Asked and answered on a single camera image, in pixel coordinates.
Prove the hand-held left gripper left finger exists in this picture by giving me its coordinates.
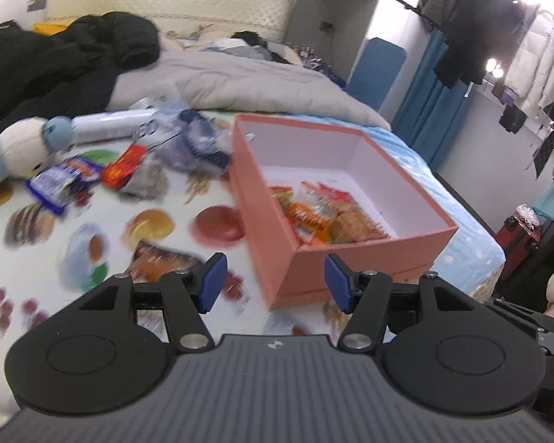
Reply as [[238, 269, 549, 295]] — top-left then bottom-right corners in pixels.
[[78, 253, 228, 350]]

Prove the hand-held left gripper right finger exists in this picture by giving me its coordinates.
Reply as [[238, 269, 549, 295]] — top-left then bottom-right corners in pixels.
[[324, 253, 483, 352]]

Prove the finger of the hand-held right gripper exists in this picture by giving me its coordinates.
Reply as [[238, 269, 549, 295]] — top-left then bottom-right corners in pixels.
[[487, 298, 543, 333]]

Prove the tan snack packet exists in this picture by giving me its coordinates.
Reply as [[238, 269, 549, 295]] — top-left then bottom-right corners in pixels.
[[330, 205, 391, 244]]

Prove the pink cardboard box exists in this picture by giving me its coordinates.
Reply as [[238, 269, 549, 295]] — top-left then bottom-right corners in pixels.
[[228, 113, 460, 311]]

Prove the red topped snack packet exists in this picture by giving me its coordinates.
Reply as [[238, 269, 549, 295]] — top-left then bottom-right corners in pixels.
[[316, 182, 356, 210]]

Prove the brown orange snack packet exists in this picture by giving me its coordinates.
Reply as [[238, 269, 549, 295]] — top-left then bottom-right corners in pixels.
[[129, 240, 204, 287]]

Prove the red suitcase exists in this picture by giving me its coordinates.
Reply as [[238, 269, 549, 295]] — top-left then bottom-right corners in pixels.
[[494, 214, 541, 261]]

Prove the grey snack packet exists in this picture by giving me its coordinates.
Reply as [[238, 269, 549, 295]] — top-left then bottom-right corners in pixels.
[[120, 157, 171, 201]]

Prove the blue white plastic packet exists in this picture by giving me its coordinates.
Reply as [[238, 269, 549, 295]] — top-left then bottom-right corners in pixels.
[[131, 95, 234, 176]]

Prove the small red snack packet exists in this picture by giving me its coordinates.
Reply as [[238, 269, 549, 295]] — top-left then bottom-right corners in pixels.
[[102, 144, 147, 190]]

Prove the blue snack packet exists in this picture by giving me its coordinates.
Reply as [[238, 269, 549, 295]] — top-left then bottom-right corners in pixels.
[[25, 156, 105, 215]]

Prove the white roll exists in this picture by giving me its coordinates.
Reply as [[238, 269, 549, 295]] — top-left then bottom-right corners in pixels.
[[69, 108, 160, 145]]

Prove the small black bag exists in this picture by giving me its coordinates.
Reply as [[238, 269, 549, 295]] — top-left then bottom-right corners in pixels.
[[499, 104, 527, 134]]

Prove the grey duvet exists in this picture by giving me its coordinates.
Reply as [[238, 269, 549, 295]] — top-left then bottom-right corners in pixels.
[[108, 48, 392, 131]]

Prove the blue curtain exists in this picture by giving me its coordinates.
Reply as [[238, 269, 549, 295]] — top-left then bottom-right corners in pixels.
[[391, 28, 476, 171]]

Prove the blue padded board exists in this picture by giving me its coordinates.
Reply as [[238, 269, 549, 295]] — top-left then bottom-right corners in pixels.
[[346, 37, 407, 111]]

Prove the blue white plush toy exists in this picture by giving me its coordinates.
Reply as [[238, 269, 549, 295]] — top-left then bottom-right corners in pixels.
[[0, 115, 75, 190]]

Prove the small dark cloth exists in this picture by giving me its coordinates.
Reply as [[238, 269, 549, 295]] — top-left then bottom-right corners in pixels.
[[231, 30, 271, 51]]

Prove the white hanging jacket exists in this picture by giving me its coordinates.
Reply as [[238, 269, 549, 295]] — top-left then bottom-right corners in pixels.
[[503, 7, 554, 118]]

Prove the black puffer jacket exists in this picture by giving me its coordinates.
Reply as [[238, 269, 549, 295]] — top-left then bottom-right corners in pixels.
[[0, 11, 161, 134]]

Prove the black hanging coat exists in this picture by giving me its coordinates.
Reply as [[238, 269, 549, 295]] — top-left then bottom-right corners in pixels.
[[434, 0, 541, 88]]

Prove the yellow cloth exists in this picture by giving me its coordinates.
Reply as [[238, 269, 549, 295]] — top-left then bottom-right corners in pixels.
[[32, 21, 75, 35]]

